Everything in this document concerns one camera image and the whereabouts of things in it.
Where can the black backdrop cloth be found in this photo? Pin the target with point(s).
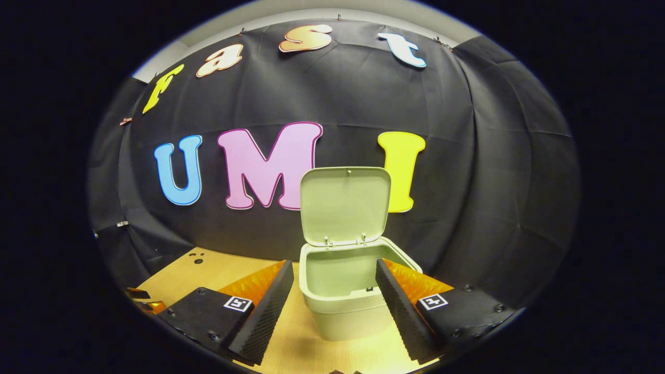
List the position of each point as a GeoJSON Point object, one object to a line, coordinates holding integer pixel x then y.
{"type": "Point", "coordinates": [363, 104]}

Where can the wooden desktop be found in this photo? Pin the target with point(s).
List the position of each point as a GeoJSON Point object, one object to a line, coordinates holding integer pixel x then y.
{"type": "Point", "coordinates": [208, 270]}

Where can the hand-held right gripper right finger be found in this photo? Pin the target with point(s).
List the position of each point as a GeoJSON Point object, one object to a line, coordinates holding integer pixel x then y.
{"type": "Point", "coordinates": [400, 317]}

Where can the red backdrop clip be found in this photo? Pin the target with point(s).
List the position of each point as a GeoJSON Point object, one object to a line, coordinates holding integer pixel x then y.
{"type": "Point", "coordinates": [125, 121]}

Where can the white desktop garbage bin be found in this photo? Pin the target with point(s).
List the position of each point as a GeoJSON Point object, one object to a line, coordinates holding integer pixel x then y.
{"type": "Point", "coordinates": [343, 208]}

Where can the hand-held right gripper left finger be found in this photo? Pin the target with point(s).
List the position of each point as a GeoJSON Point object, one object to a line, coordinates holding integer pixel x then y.
{"type": "Point", "coordinates": [270, 311]}

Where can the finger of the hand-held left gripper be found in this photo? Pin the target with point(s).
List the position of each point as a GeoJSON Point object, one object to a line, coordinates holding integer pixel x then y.
{"type": "Point", "coordinates": [153, 307]}

